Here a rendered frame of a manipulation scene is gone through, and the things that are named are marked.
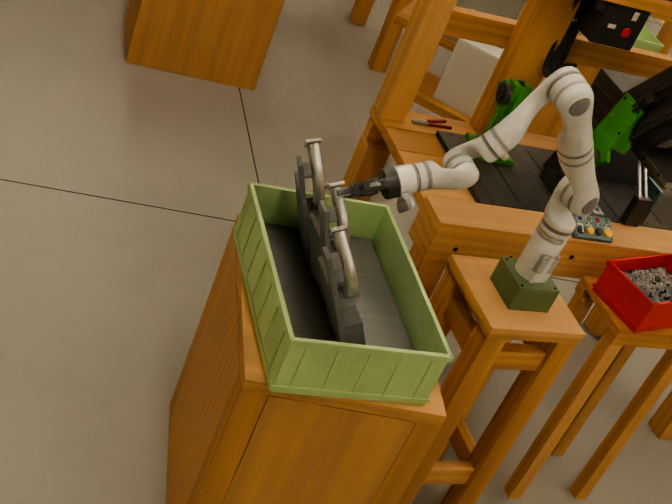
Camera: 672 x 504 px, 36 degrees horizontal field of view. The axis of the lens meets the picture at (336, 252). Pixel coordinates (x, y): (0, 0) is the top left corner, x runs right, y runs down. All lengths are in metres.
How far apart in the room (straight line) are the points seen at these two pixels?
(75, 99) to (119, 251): 1.07
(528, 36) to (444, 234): 0.82
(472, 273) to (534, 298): 0.20
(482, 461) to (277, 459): 0.89
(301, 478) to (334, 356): 0.43
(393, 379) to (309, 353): 0.24
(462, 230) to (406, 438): 0.77
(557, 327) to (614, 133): 0.80
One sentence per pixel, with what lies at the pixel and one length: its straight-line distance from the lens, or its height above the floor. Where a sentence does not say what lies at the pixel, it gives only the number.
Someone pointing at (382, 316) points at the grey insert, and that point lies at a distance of 2.72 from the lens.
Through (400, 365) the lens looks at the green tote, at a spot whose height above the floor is 0.91.
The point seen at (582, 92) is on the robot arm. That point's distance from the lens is 2.50.
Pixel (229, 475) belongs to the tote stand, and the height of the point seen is 0.46.
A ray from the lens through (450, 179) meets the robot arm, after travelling 2.54.
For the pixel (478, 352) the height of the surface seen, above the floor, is 0.75.
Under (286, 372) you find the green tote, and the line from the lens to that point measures 2.41.
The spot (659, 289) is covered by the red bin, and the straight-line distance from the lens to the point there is 3.41.
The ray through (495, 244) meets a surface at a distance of 3.24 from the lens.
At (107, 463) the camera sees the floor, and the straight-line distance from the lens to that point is 3.25.
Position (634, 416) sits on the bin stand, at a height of 0.43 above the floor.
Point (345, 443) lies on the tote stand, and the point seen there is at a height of 0.64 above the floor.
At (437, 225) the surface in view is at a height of 0.88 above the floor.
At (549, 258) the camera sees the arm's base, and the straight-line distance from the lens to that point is 2.95.
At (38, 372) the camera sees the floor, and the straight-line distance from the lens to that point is 3.46.
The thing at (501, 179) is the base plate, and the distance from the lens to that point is 3.50.
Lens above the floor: 2.41
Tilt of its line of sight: 33 degrees down
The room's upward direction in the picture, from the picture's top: 23 degrees clockwise
